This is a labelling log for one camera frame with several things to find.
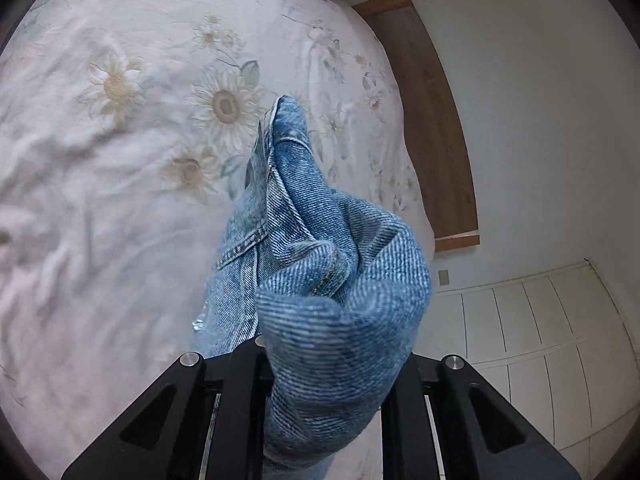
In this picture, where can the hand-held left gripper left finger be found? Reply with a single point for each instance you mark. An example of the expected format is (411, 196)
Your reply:
(235, 410)

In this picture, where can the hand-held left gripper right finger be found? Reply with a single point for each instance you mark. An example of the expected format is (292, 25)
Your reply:
(445, 410)

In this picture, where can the blue denim jeans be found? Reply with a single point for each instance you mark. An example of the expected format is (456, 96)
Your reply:
(320, 300)

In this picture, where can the white panelled cabinet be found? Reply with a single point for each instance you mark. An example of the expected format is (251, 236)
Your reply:
(535, 340)

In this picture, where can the floral sunflower bed cover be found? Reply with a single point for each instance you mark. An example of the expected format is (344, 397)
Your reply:
(125, 160)

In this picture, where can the wooden headboard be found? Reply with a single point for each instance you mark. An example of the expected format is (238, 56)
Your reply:
(430, 125)

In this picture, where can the small wall outlet plate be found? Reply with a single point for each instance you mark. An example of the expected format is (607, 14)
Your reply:
(443, 278)

